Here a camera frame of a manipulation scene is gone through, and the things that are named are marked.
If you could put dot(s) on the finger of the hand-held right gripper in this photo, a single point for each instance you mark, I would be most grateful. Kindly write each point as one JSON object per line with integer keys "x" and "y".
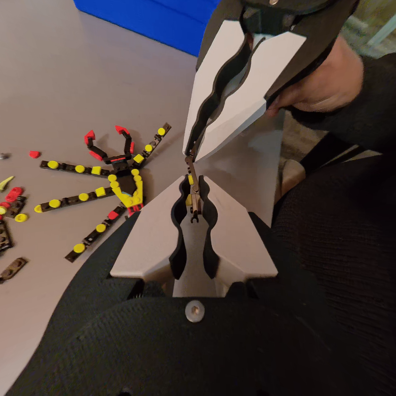
{"x": 266, "y": 71}
{"x": 216, "y": 52}

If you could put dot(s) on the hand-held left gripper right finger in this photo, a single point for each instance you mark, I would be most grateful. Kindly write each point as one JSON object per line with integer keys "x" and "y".
{"x": 244, "y": 244}

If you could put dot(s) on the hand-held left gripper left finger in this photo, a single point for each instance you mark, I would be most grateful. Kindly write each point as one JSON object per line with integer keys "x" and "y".
{"x": 148, "y": 244}

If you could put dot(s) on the black yellow lego leg segment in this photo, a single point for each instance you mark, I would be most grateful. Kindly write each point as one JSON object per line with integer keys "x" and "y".
{"x": 195, "y": 201}

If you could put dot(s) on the black yellow red lego model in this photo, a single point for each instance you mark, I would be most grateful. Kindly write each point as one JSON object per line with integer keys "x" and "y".
{"x": 125, "y": 182}

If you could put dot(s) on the dark brown long lego plate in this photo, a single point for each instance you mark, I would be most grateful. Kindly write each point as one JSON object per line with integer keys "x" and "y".
{"x": 14, "y": 267}

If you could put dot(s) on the pile of loose lego pieces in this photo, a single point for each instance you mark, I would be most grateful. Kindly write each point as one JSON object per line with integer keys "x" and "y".
{"x": 12, "y": 198}

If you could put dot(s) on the tiny red lego piece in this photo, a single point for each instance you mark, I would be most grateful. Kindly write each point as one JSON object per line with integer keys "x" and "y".
{"x": 34, "y": 154}

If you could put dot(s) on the person's right hand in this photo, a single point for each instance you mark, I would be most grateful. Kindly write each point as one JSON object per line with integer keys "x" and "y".
{"x": 334, "y": 83}

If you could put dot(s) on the blue plastic bin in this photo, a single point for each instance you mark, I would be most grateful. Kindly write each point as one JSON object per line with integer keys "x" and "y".
{"x": 154, "y": 18}

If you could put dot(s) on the person's black knit clothing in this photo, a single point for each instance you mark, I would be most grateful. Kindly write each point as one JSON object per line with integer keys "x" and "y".
{"x": 340, "y": 263}

